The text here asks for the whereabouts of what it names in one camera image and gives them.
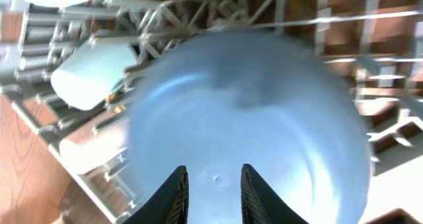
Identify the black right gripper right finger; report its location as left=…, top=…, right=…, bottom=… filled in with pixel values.
left=241, top=164, right=307, bottom=224

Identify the wooden chopstick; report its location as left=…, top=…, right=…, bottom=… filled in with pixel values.
left=104, top=93, right=126, bottom=114

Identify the pink cup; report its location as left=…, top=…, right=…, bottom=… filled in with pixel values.
left=59, top=112, right=129, bottom=174

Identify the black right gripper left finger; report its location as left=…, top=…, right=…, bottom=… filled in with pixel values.
left=124, top=166, right=189, bottom=224

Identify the grey dishwasher rack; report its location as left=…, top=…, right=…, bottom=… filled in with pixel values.
left=1, top=0, right=422, bottom=223

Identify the light blue cup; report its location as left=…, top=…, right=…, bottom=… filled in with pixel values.
left=50, top=42, right=137, bottom=110

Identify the dark blue plate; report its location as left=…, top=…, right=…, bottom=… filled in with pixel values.
left=128, top=30, right=371, bottom=223

